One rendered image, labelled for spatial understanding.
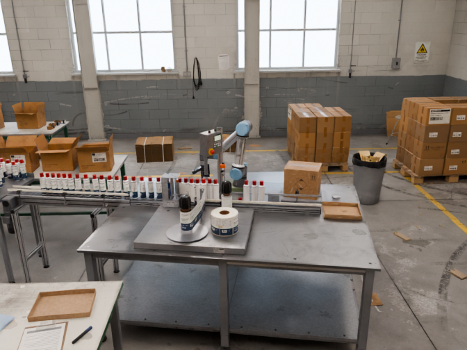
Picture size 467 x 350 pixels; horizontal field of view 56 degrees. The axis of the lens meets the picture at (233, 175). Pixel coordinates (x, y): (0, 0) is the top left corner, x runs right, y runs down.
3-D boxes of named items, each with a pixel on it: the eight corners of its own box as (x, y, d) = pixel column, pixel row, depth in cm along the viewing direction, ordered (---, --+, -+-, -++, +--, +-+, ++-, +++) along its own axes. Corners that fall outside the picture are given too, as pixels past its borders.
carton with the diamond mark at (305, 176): (283, 196, 396) (283, 168, 386) (288, 187, 417) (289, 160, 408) (317, 200, 387) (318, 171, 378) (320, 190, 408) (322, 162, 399)
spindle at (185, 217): (179, 234, 322) (177, 198, 312) (182, 228, 330) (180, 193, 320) (191, 235, 321) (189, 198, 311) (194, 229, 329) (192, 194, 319)
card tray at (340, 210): (323, 218, 357) (324, 214, 356) (322, 205, 382) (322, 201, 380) (361, 220, 353) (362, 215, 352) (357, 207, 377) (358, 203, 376)
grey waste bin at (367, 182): (354, 207, 578) (358, 162, 557) (345, 194, 618) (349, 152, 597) (386, 206, 578) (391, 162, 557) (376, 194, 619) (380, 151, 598)
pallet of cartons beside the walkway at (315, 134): (349, 171, 708) (353, 117, 677) (297, 173, 704) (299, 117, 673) (330, 149, 820) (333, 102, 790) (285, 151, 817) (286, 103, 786)
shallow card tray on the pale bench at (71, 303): (27, 322, 245) (26, 317, 244) (39, 296, 267) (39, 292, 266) (89, 317, 249) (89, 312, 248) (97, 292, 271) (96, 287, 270)
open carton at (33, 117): (11, 130, 669) (6, 106, 656) (25, 123, 710) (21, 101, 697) (38, 130, 667) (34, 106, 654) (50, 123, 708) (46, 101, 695)
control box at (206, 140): (199, 155, 372) (199, 132, 366) (214, 150, 384) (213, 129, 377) (208, 157, 366) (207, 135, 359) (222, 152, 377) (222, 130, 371)
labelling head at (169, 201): (162, 206, 371) (160, 178, 362) (167, 200, 383) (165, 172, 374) (178, 207, 369) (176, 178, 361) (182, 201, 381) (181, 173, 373)
